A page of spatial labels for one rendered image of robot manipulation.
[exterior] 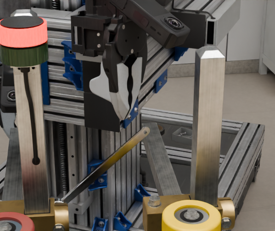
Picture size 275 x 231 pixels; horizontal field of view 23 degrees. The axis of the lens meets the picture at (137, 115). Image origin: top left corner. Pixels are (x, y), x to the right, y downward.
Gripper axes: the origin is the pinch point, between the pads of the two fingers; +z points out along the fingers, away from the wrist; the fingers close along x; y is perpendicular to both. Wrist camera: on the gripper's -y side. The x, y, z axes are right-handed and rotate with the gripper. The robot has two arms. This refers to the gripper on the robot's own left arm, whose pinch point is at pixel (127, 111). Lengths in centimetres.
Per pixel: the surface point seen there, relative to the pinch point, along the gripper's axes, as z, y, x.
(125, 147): 7.6, 3.5, -4.4
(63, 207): 14.0, 6.6, 7.3
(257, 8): 27, 104, -278
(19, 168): 13.3, 21.4, 1.1
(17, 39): -13.3, 3.1, 18.4
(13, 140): 12.0, 29.5, -6.0
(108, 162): 9.6, 5.2, -2.0
